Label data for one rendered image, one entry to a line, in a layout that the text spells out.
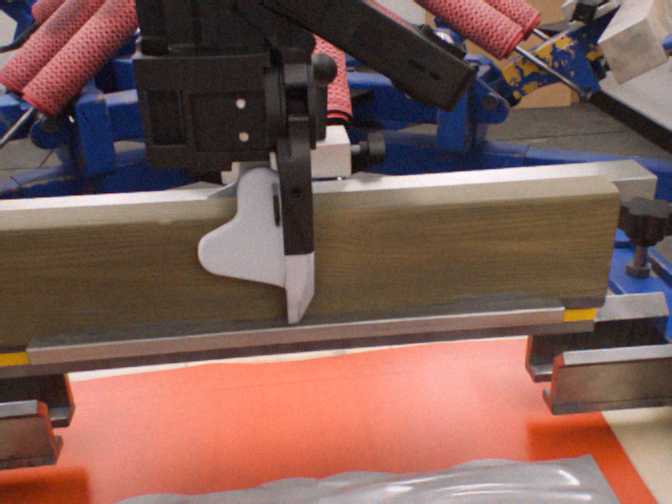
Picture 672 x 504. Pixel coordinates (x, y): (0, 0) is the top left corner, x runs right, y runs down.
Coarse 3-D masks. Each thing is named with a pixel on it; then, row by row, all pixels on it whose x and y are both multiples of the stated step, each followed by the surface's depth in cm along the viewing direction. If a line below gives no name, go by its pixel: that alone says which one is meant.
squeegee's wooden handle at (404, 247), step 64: (384, 192) 41; (448, 192) 41; (512, 192) 41; (576, 192) 41; (0, 256) 38; (64, 256) 39; (128, 256) 39; (192, 256) 39; (320, 256) 40; (384, 256) 41; (448, 256) 41; (512, 256) 42; (576, 256) 42; (0, 320) 40; (64, 320) 40; (128, 320) 41; (192, 320) 41
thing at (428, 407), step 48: (336, 384) 56; (384, 384) 56; (432, 384) 55; (480, 384) 55; (528, 384) 55; (336, 432) 51; (384, 432) 51; (432, 432) 51; (480, 432) 51; (528, 432) 51; (576, 432) 51; (624, 480) 47
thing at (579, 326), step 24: (384, 336) 44; (408, 336) 44; (432, 336) 45; (456, 336) 45; (480, 336) 45; (504, 336) 45; (96, 360) 43; (120, 360) 43; (144, 360) 43; (168, 360) 43; (192, 360) 44
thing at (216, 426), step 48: (96, 384) 57; (144, 384) 57; (192, 384) 56; (240, 384) 56; (288, 384) 56; (96, 432) 52; (144, 432) 52; (192, 432) 51; (240, 432) 51; (288, 432) 51; (0, 480) 48; (48, 480) 48; (96, 480) 48; (144, 480) 48; (192, 480) 47; (240, 480) 47
